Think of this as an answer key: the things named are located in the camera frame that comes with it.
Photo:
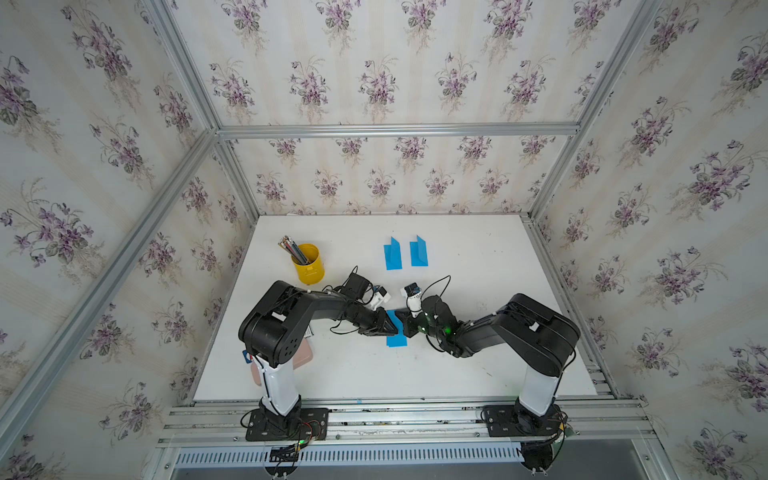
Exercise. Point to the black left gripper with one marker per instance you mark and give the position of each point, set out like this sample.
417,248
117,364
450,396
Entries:
377,325

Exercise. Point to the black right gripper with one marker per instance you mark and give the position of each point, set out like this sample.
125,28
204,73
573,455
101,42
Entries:
405,315

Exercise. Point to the blue paper sheet front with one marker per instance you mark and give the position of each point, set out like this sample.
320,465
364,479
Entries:
399,340

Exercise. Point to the blue paper sheet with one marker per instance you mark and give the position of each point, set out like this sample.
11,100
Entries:
393,255
399,340
418,253

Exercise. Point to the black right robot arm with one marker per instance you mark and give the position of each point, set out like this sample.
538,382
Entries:
543,338

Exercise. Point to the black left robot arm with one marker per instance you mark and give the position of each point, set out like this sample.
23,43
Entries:
274,329

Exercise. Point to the pink pencil case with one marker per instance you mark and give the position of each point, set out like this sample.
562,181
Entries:
303,356

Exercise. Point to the yellow pen cup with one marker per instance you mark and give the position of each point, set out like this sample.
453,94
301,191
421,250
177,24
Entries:
311,271

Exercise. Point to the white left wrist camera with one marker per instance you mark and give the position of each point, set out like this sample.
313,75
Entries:
379,298

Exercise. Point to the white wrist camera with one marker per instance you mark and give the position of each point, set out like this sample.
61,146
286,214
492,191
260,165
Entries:
412,294
379,298

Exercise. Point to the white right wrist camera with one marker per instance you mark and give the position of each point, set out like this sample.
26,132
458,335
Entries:
412,294

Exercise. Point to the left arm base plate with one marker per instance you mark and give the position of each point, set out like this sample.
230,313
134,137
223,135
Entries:
287,425

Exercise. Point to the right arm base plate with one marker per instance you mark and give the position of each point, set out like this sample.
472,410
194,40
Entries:
513,420

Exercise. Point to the aluminium rail frame front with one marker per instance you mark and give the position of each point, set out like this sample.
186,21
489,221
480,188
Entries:
364,433

